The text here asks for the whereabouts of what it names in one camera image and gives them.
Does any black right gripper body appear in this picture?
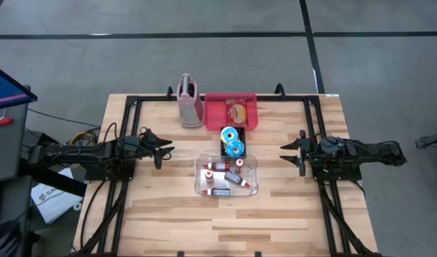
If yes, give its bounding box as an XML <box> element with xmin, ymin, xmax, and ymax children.
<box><xmin>298</xmin><ymin>129</ymin><xmax>328</xmax><ymax>177</ymax></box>

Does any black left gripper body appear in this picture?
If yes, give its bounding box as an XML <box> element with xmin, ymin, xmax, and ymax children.
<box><xmin>136</xmin><ymin>126</ymin><xmax>163</xmax><ymax>171</ymax></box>

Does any blue frosted toy donut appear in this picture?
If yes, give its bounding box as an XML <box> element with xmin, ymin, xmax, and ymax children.
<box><xmin>220</xmin><ymin>126</ymin><xmax>238</xmax><ymax>145</ymax></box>
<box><xmin>225</xmin><ymin>139</ymin><xmax>246</xmax><ymax>158</ymax></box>

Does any clear plastic bin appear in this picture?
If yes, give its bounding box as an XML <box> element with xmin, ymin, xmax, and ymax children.
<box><xmin>194</xmin><ymin>153</ymin><xmax>259</xmax><ymax>197</ymax></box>

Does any black slotted basket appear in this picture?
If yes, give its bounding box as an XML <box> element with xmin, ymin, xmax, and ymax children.
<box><xmin>220</xmin><ymin>125</ymin><xmax>247</xmax><ymax>159</ymax></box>

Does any pink plastic tray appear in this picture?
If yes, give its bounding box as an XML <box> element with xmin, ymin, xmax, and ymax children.
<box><xmin>204</xmin><ymin>92</ymin><xmax>259</xmax><ymax>132</ymax></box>

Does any red snack packet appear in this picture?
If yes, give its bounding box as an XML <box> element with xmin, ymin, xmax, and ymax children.
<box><xmin>225</xmin><ymin>99</ymin><xmax>248</xmax><ymax>126</ymax></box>

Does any white printed paper bag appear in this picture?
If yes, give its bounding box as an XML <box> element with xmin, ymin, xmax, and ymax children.
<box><xmin>30</xmin><ymin>167</ymin><xmax>84</xmax><ymax>225</ymax></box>

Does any grey cabinet with blue top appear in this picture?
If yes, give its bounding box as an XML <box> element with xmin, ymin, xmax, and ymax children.
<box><xmin>0</xmin><ymin>62</ymin><xmax>38</xmax><ymax>183</ymax></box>

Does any black glove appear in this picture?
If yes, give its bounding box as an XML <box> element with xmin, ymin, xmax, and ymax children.
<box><xmin>0</xmin><ymin>220</ymin><xmax>22</xmax><ymax>257</ymax></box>

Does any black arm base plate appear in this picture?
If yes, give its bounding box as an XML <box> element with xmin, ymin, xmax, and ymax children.
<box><xmin>84</xmin><ymin>166</ymin><xmax>136</xmax><ymax>181</ymax></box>
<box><xmin>311</xmin><ymin>166</ymin><xmax>362</xmax><ymax>181</ymax></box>

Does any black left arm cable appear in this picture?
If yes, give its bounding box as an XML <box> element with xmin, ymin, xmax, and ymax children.
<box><xmin>99</xmin><ymin>122</ymin><xmax>155</xmax><ymax>158</ymax></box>

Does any black metal table frame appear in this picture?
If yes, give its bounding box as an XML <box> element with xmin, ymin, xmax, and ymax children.
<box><xmin>71</xmin><ymin>84</ymin><xmax>383</xmax><ymax>257</ymax></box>

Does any yellow cable bundle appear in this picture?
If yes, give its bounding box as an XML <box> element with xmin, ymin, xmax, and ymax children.
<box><xmin>69</xmin><ymin>130</ymin><xmax>98</xmax><ymax>146</ymax></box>

